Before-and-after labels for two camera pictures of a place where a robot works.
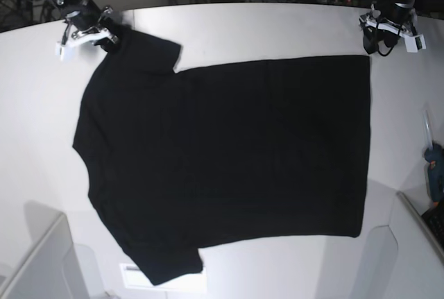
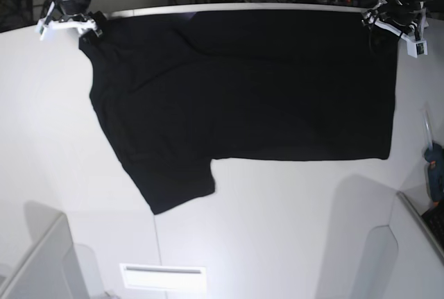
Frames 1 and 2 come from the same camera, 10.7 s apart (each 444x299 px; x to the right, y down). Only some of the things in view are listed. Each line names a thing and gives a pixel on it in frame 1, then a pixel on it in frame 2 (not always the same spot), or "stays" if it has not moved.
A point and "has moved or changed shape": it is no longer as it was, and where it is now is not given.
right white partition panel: x=403 y=259 stays
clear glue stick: x=428 y=131 stays
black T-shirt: x=176 y=161 has moved or changed shape
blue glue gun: x=434 y=155 stays
